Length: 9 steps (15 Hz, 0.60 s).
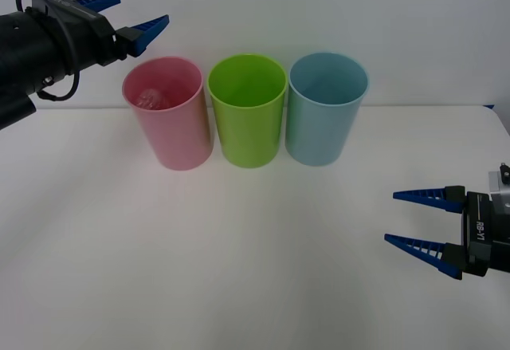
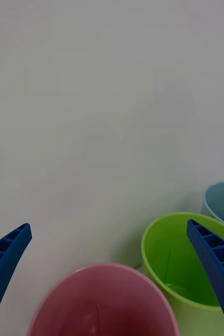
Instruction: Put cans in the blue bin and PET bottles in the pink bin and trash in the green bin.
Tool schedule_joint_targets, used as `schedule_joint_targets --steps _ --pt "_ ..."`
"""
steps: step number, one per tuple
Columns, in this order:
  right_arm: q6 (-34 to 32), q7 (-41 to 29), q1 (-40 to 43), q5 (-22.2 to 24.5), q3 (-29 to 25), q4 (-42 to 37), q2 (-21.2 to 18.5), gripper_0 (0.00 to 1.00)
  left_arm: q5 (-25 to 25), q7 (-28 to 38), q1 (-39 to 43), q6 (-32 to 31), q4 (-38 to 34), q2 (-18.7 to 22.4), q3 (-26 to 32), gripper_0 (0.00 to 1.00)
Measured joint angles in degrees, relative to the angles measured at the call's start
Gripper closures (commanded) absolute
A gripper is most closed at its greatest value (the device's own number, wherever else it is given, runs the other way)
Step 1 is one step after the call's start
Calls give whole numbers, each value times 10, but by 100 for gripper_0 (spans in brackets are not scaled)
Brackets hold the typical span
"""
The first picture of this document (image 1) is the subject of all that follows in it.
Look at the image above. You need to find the pink plastic waste bin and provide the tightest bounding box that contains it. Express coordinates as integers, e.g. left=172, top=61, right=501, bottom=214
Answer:
left=121, top=55, right=217, bottom=172

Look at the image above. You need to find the pale blue plastic waste bin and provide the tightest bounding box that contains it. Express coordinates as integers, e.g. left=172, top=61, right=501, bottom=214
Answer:
left=284, top=51, right=370, bottom=167

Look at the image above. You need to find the green plastic waste bin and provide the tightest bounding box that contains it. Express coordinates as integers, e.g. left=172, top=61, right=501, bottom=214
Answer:
left=206, top=53, right=289, bottom=169

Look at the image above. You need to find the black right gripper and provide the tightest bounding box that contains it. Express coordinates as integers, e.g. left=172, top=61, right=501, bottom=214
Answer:
left=383, top=184, right=510, bottom=281

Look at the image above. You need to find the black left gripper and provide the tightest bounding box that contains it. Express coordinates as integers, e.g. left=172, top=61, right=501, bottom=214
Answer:
left=45, top=0, right=171, bottom=73

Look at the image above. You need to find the clear plastic bottle green cap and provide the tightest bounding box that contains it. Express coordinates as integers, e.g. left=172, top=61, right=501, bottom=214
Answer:
left=134, top=88, right=167, bottom=111

